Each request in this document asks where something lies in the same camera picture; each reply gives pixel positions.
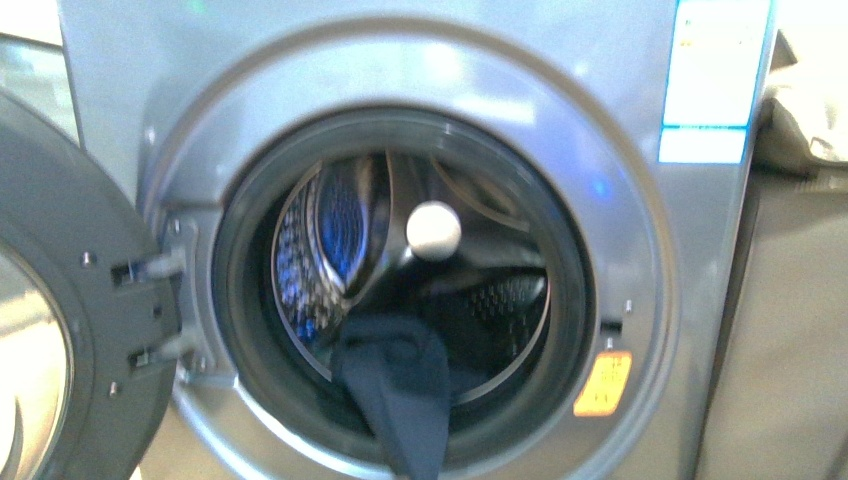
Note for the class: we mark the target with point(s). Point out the dark navy garment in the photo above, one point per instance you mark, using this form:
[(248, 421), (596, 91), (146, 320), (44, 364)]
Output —
[(451, 343)]

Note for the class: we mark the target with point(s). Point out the silver front-load washing machine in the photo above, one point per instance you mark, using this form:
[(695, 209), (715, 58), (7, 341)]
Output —
[(175, 99)]

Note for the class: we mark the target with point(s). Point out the grey washing machine door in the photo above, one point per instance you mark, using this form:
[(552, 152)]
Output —
[(90, 330)]

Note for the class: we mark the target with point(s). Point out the white round drum hub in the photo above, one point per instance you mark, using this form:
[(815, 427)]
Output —
[(433, 231)]

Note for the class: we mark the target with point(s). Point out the orange warning sticker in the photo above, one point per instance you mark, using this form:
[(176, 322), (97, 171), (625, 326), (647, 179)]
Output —
[(605, 385)]

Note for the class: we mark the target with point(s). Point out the blue energy label sticker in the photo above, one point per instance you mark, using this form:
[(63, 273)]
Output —
[(713, 75)]

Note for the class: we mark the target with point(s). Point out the beige crumpled cloth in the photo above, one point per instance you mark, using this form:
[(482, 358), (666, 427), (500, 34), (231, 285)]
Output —
[(802, 126)]

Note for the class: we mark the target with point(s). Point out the grey cabinet beside washer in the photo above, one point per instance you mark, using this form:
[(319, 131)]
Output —
[(778, 409)]

